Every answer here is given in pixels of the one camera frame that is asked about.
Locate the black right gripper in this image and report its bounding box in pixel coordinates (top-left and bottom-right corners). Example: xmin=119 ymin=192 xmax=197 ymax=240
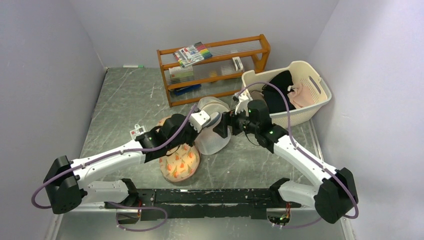
xmin=213 ymin=104 xmax=259 ymax=139

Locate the white mesh laundry bag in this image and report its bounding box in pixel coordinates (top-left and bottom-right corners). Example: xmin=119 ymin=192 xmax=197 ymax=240
xmin=194 ymin=112 xmax=231 ymax=156

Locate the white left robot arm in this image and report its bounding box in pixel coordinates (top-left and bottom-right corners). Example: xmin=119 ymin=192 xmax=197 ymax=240
xmin=43 ymin=114 xmax=202 ymax=215

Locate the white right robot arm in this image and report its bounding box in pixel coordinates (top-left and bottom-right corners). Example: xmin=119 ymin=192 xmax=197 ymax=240
xmin=213 ymin=100 xmax=359 ymax=224

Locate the brown bra cup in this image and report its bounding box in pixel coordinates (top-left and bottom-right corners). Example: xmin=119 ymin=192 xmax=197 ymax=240
xmin=249 ymin=90 xmax=266 ymax=104

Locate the beige mesh laundry bag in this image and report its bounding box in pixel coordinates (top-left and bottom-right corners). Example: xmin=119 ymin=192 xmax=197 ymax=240
xmin=197 ymin=96 xmax=230 ymax=115

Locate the floral orange laundry bag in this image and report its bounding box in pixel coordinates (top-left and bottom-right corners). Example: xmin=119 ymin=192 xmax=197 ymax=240
xmin=157 ymin=116 xmax=201 ymax=183

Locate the cream plastic laundry basket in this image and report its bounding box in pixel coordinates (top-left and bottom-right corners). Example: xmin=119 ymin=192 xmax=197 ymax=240
xmin=241 ymin=60 xmax=332 ymax=129

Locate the clear blister pack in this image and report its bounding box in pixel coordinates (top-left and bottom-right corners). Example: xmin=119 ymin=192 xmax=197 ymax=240
xmin=129 ymin=124 xmax=146 ymax=140

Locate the black garment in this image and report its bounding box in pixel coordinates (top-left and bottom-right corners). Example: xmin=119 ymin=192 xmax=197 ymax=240
xmin=261 ymin=70 xmax=296 ymax=114

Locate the blue flat box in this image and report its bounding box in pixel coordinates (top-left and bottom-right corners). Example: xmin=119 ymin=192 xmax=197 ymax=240
xmin=172 ymin=84 xmax=202 ymax=96

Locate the white clip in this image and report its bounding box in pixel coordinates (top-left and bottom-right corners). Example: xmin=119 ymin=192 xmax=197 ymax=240
xmin=232 ymin=56 xmax=244 ymax=72

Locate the pink garment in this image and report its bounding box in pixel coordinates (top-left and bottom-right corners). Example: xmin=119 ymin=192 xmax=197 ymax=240
xmin=287 ymin=83 xmax=315 ymax=109

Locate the white green box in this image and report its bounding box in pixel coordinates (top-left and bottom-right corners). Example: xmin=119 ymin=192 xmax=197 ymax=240
xmin=168 ymin=66 xmax=194 ymax=79

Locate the orange wooden shelf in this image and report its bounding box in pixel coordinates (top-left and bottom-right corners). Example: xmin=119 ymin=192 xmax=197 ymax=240
xmin=157 ymin=34 xmax=271 ymax=108

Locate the green white marker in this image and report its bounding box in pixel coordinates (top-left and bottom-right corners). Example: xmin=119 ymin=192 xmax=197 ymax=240
xmin=122 ymin=64 xmax=144 ymax=69

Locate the colour marker pack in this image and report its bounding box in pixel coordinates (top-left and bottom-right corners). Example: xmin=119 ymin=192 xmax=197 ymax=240
xmin=173 ymin=41 xmax=213 ymax=68

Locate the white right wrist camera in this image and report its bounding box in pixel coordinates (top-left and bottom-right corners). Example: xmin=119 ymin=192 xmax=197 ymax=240
xmin=233 ymin=92 xmax=251 ymax=115

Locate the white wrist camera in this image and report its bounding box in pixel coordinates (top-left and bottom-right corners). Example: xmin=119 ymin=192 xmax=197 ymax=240
xmin=233 ymin=92 xmax=251 ymax=115
xmin=188 ymin=110 xmax=211 ymax=133

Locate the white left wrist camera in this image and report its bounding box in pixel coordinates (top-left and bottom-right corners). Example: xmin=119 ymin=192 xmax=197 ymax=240
xmin=188 ymin=110 xmax=211 ymax=133

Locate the aluminium frame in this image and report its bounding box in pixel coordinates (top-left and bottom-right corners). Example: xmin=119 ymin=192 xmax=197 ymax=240
xmin=49 ymin=202 xmax=355 ymax=240

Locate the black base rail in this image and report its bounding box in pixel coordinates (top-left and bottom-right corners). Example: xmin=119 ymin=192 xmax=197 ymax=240
xmin=120 ymin=188 xmax=301 ymax=221

